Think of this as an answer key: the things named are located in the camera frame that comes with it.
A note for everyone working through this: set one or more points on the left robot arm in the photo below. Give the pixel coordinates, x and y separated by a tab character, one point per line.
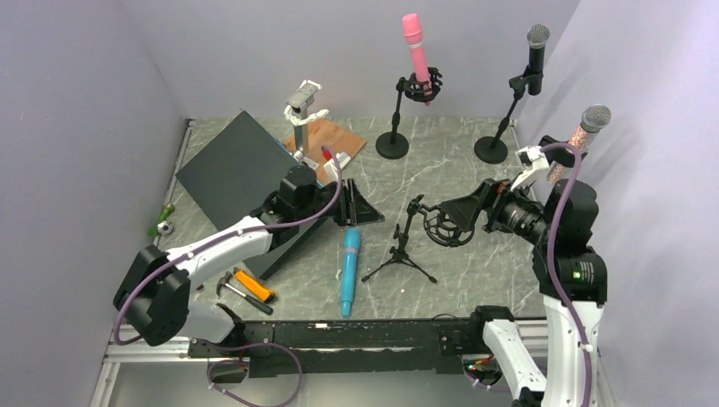
155	296

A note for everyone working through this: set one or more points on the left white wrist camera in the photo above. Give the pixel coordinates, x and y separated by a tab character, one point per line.
334	164

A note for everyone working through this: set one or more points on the pink microphone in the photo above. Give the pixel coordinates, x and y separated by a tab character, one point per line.
421	83

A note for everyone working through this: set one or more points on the orange utility knife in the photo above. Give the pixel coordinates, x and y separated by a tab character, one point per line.
261	292

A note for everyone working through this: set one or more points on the black microphone silver grille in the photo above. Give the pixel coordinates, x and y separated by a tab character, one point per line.
537	38

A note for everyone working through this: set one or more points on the round-base stand glitter mic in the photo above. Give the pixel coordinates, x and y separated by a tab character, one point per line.
553	145

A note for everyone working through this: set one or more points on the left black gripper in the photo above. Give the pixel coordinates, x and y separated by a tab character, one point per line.
353	209

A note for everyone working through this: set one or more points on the blue microphone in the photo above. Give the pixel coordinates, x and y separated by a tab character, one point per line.
351	247

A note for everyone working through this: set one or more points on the green valve fitting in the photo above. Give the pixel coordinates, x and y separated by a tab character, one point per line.
163	226

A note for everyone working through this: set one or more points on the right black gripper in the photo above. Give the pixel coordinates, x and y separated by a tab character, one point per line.
493	191

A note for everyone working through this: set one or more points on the round-base stand black mic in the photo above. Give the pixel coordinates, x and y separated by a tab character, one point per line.
493	150

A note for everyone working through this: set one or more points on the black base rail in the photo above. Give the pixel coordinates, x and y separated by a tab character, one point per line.
274	348

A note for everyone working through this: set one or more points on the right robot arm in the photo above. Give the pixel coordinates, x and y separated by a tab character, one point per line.
572	279

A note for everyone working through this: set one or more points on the small black hammer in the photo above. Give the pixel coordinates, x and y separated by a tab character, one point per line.
224	282

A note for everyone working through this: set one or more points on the silver white bracket stand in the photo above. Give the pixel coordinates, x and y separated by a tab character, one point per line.
296	113

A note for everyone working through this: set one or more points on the black tripod shock-mount stand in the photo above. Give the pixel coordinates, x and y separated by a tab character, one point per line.
438	227

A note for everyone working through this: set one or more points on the dark grey rack unit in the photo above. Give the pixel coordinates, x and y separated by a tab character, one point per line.
231	176

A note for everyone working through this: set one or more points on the glitter microphone silver grille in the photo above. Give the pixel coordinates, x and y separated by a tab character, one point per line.
594	118

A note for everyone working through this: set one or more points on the wooden board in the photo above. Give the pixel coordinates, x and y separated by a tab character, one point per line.
339	139

